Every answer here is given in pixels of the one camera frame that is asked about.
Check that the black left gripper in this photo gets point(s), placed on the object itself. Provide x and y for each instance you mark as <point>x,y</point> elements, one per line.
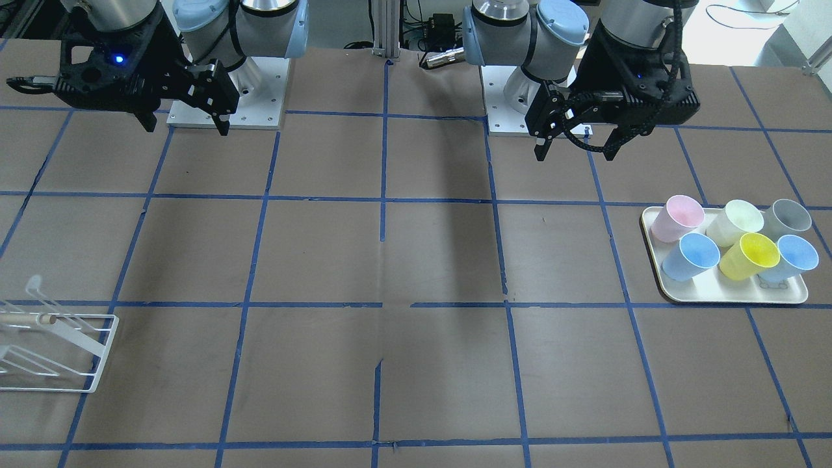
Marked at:
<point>593,69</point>

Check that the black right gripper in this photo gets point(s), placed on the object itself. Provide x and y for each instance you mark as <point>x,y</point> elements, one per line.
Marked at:
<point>166,60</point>

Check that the grey plastic cup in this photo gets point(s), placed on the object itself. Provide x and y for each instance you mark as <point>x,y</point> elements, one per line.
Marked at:
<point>785,217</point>

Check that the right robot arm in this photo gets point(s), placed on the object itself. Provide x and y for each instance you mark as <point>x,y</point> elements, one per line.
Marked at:
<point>231,31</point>

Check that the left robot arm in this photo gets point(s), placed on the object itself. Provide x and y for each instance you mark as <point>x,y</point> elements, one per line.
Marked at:
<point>548,40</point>

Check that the pink plastic cup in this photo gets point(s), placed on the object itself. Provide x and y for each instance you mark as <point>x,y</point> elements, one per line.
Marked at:
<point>679,216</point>

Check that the cream white plastic cup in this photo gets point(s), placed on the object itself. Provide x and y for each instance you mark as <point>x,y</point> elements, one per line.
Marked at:
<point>737,218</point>

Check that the yellow plastic cup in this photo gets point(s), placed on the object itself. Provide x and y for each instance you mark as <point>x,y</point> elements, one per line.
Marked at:
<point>751,254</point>

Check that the light blue plastic cup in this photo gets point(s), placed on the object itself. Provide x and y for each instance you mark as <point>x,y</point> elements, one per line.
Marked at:
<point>796,256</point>

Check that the cream plastic tray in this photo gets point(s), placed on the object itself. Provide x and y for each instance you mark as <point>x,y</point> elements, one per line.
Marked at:
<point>712,286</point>

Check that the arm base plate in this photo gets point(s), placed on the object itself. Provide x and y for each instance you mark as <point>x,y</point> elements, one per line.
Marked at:
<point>262,83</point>
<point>507,93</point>

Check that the silver cable connector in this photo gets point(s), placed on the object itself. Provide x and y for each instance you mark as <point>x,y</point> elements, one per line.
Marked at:
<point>444,58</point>

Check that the aluminium frame post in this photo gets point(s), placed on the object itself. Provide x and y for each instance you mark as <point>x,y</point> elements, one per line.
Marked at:
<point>386,26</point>

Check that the white wire cup rack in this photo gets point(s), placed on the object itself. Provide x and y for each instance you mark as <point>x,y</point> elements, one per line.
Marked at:
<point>47,348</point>

